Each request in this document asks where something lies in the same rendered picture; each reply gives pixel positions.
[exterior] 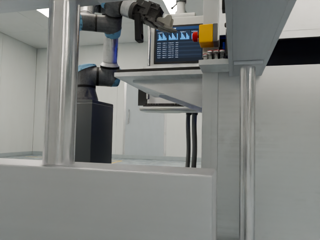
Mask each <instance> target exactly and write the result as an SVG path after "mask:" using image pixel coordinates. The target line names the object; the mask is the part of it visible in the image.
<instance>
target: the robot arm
mask: <svg viewBox="0 0 320 240"><path fill-rule="evenodd" d="M95 12H96V13H102V15H97V14H94V13H95ZM163 13H164V12H163V10H162V8H161V7H160V5H159V4H157V3H154V2H152V1H145V0H137V1H134V0H125V1H115V2H106V3H101V5H94V6H84V7H80V31H81V30H83V31H93V32H103V33H104V43H103V62H102V63H101V64H100V67H97V65H96V64H92V63H85V64H81V65H79V66H78V91H77V100H97V101H98V96H97V93H96V86H105V87H117V86H119V83H120V80H119V79H117V78H115V77H114V73H115V72H117V70H121V68H120V66H119V64H118V63H117V58H118V41H119V37H120V34H121V29H122V26H121V25H122V16H124V17H126V18H128V19H132V20H134V26H135V40H136V42H138V43H143V24H146V25H147V26H149V27H151V28H153V29H157V30H160V31H163V32H167V33H175V32H177V30H176V29H174V28H173V27H172V26H173V22H174V20H173V19H172V16H171V15H169V14H168V15H167V16H166V17H165V18H163Z"/></svg>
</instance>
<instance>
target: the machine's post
mask: <svg viewBox="0 0 320 240"><path fill-rule="evenodd" d="M213 23H217V24H218V25H219V0H203V24H213ZM208 50H213V51H214V50H219V47H209V48H203V54H208V53H207V51H208ZM218 75H219V73H218V72H206V73H202V129H201V168H210V169H215V170H216V240H217V170H218Z"/></svg>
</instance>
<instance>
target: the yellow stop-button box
mask: <svg viewBox="0 0 320 240"><path fill-rule="evenodd" d="M199 44H200V47H201V48H209V47H218V46H219V44H218V24H217V23H213V24H201V25H199Z"/></svg>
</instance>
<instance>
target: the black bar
mask: <svg viewBox="0 0 320 240"><path fill-rule="evenodd" d="M165 70H200V67H199V66H198V67H174V68H150V69H125V70H117V72H139V71H165Z"/></svg>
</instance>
